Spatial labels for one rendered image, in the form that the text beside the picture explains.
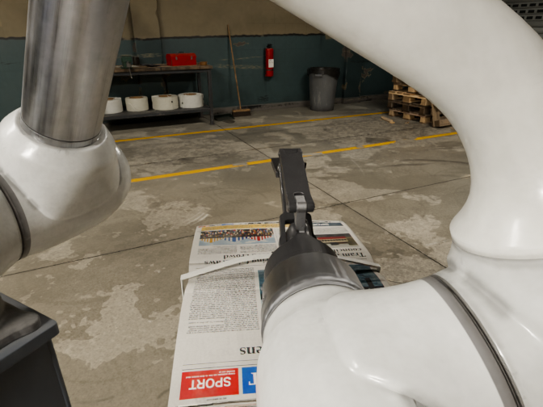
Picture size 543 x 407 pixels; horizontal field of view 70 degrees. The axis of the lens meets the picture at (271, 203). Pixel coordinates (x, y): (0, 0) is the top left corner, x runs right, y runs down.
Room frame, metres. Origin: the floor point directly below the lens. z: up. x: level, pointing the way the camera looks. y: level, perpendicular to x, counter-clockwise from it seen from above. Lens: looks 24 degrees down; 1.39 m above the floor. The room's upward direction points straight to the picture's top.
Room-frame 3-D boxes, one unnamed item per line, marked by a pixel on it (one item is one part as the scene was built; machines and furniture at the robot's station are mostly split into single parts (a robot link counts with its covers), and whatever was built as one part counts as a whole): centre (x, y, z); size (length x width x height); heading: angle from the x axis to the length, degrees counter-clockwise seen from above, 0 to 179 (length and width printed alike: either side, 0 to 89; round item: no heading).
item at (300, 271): (0.26, -0.04, 1.18); 0.09 x 0.06 x 0.09; 95
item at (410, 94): (6.94, -2.80, 0.65); 1.33 x 0.94 x 1.30; 120
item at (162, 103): (6.20, 1.86, 0.55); 1.80 x 0.70 x 1.09; 116
